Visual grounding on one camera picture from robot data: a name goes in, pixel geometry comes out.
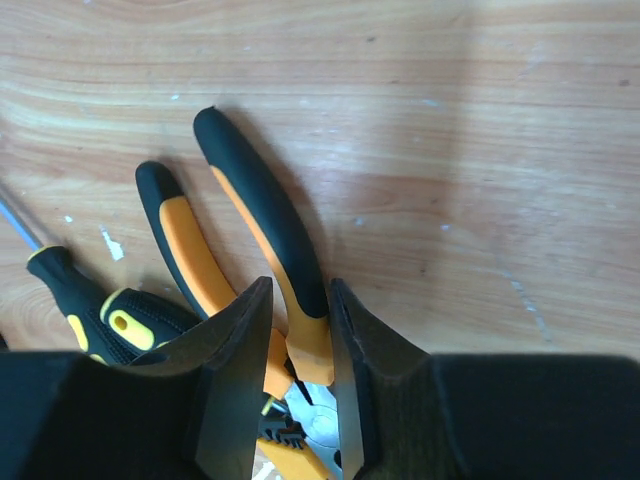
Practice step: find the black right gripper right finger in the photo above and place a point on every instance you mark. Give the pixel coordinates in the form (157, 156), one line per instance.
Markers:
(393, 421)

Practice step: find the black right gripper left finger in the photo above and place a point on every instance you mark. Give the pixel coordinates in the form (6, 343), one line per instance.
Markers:
(186, 403)

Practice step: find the black yellow thick screwdriver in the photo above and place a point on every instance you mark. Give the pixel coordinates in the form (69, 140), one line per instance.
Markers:
(105, 310)

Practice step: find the orange black hex key set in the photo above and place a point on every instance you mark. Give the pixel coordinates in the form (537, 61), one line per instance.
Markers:
(282, 440)

